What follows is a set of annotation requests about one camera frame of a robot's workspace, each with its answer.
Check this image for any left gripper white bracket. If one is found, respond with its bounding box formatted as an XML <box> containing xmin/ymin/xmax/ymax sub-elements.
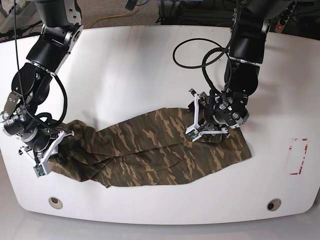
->
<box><xmin>186</xmin><ymin>88</ymin><xmax>229</xmax><ymax>137</ymax></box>

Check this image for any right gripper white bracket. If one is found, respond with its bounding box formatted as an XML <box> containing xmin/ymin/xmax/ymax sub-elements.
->
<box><xmin>17</xmin><ymin>128</ymin><xmax>76</xmax><ymax>167</ymax></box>

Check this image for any camouflage T-shirt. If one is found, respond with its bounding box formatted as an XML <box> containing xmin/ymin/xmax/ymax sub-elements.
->
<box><xmin>49</xmin><ymin>108</ymin><xmax>252</xmax><ymax>187</ymax></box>

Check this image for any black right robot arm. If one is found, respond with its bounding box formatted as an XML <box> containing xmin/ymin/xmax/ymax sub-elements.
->
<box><xmin>0</xmin><ymin>0</ymin><xmax>84</xmax><ymax>167</ymax></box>

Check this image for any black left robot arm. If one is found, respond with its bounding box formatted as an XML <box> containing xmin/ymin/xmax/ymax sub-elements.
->
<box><xmin>185</xmin><ymin>0</ymin><xmax>291</xmax><ymax>142</ymax></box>

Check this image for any red tape rectangle marking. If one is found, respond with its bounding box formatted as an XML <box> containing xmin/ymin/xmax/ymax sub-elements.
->
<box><xmin>286</xmin><ymin>138</ymin><xmax>309</xmax><ymax>176</ymax></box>

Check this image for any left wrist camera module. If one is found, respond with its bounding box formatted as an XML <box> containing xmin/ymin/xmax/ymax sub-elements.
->
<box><xmin>186</xmin><ymin>130</ymin><xmax>202</xmax><ymax>142</ymax></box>

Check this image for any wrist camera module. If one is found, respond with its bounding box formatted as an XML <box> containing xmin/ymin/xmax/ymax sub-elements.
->
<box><xmin>186</xmin><ymin>130</ymin><xmax>202</xmax><ymax>142</ymax></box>
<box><xmin>33</xmin><ymin>162</ymin><xmax>51</xmax><ymax>178</ymax></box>

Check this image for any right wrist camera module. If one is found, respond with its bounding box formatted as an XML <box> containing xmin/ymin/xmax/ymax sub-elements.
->
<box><xmin>33</xmin><ymin>162</ymin><xmax>51</xmax><ymax>178</ymax></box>

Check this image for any left table cable grommet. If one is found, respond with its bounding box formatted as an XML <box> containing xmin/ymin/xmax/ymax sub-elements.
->
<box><xmin>48</xmin><ymin>197</ymin><xmax>63</xmax><ymax>210</ymax></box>

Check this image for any table cable grommet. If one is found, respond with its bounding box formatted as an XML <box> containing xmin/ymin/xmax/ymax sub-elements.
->
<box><xmin>48</xmin><ymin>197</ymin><xmax>63</xmax><ymax>210</ymax></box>
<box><xmin>266</xmin><ymin>198</ymin><xmax>282</xmax><ymax>212</ymax></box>

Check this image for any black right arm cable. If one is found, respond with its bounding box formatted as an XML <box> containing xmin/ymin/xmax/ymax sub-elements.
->
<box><xmin>12</xmin><ymin>0</ymin><xmax>69</xmax><ymax>133</ymax></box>

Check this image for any right table cable grommet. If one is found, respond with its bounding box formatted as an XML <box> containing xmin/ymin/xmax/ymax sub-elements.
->
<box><xmin>266</xmin><ymin>198</ymin><xmax>282</xmax><ymax>212</ymax></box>

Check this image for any yellow cable on floor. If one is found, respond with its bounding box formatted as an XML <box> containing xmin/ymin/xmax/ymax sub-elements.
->
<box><xmin>85</xmin><ymin>7</ymin><xmax>131</xmax><ymax>29</ymax></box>

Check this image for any black power strip red switch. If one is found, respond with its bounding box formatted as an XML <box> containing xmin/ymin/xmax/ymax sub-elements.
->
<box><xmin>275</xmin><ymin>4</ymin><xmax>294</xmax><ymax>33</ymax></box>

